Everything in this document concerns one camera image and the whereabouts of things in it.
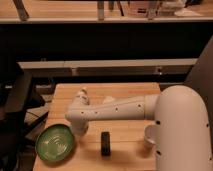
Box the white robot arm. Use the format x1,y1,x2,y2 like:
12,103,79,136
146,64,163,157
65,86,213,171

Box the green ceramic bowl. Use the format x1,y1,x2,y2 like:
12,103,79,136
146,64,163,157
35,124,75,163

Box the black chair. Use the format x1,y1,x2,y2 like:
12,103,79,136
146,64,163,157
0,64,48,171

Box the white paper cup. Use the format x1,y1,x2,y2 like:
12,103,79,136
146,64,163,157
144,125,156,148

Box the black rectangular remote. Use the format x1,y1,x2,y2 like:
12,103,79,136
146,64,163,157
101,132,111,156

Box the white plastic bottle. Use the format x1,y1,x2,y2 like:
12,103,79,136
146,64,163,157
77,87,88,99

